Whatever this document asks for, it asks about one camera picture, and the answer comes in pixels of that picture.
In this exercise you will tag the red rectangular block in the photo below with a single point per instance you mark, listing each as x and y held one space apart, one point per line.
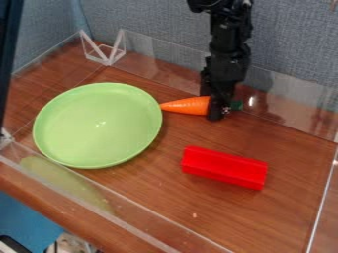
224 167

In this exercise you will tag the green plastic plate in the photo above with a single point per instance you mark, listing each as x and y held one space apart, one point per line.
98 125

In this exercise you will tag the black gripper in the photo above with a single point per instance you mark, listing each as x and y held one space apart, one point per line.
226 69

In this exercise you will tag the clear acrylic enclosure wall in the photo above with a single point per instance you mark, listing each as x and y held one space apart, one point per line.
143 207

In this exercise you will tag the clear acrylic corner bracket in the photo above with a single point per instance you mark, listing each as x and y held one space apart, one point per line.
102 53

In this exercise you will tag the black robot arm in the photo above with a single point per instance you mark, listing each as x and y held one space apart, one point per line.
230 24

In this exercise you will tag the orange toy carrot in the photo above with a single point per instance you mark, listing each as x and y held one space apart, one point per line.
194 106

